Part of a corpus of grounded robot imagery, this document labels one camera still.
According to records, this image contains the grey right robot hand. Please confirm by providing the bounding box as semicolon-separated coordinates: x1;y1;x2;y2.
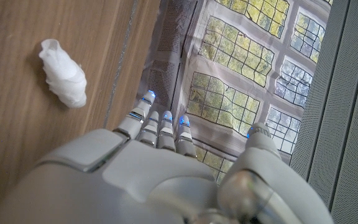
0;90;335;224

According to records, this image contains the white crumpled tissue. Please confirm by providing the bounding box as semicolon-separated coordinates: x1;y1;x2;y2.
39;39;88;109

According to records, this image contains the printed window backdrop cloth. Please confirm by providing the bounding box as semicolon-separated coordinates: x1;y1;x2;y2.
135;0;334;185

